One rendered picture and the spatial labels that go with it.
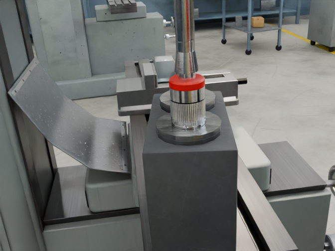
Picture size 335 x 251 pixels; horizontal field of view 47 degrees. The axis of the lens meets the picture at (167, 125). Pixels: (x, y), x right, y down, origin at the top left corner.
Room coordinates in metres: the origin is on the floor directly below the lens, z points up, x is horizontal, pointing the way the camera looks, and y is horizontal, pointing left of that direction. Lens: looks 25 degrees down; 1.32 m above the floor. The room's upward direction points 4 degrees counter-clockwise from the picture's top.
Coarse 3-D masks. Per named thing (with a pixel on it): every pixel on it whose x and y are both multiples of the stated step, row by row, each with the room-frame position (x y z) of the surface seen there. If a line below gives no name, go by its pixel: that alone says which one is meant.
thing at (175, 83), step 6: (174, 78) 0.47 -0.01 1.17; (198, 78) 0.47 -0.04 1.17; (204, 78) 0.47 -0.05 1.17; (174, 84) 0.46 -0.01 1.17; (180, 84) 0.45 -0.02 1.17; (186, 84) 0.45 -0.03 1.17; (192, 84) 0.45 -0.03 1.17; (198, 84) 0.45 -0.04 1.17; (204, 84) 0.47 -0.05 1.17; (180, 90) 0.45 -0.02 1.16; (186, 90) 0.45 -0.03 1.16; (192, 90) 0.45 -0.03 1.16
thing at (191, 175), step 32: (160, 96) 0.62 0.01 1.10; (160, 128) 0.46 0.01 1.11; (224, 128) 0.47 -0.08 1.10; (160, 160) 0.42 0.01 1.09; (192, 160) 0.41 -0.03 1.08; (224, 160) 0.41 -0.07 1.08; (160, 192) 0.42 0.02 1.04; (192, 192) 0.41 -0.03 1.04; (224, 192) 0.41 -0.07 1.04; (160, 224) 0.42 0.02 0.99; (192, 224) 0.41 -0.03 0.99; (224, 224) 0.41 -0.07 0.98
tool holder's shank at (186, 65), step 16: (176, 0) 0.47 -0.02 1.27; (192, 0) 0.47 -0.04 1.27; (176, 16) 0.47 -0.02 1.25; (192, 16) 0.47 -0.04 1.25; (176, 32) 0.47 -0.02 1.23; (192, 32) 0.47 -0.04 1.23; (176, 48) 0.47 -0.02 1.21; (192, 48) 0.47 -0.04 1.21; (176, 64) 0.47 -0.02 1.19; (192, 64) 0.46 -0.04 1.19
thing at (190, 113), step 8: (176, 96) 0.46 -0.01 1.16; (184, 96) 0.45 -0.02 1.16; (192, 96) 0.45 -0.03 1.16; (200, 96) 0.46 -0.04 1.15; (176, 104) 0.46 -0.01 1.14; (184, 104) 0.45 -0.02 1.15; (192, 104) 0.45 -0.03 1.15; (200, 104) 0.46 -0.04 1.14; (176, 112) 0.46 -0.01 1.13; (184, 112) 0.45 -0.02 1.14; (192, 112) 0.45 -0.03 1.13; (200, 112) 0.46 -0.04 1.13; (176, 120) 0.46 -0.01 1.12; (184, 120) 0.45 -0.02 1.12; (192, 120) 0.45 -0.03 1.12; (200, 120) 0.46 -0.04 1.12; (184, 128) 0.45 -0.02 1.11; (192, 128) 0.45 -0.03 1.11
